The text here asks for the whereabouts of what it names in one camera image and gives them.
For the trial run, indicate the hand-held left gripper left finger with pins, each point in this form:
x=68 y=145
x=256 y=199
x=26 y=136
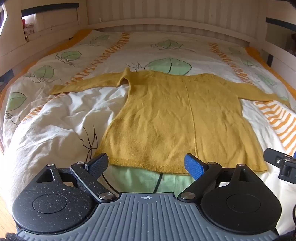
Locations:
x=99 y=163

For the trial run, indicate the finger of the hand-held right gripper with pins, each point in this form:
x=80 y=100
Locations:
x=285 y=165

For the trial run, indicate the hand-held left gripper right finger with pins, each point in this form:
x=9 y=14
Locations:
x=193 y=166

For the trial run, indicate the yellow knit sweater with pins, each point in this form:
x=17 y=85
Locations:
x=175 y=120

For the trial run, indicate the white leaf-print duvet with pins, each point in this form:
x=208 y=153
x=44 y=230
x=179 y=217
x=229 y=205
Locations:
x=57 y=129

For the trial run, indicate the floral box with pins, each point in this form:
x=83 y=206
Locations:
x=29 y=29

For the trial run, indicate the black side rail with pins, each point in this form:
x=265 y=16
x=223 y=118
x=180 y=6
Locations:
x=49 y=8
x=281 y=23

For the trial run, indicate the white wooden bed frame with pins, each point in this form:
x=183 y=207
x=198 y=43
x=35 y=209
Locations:
x=161 y=14

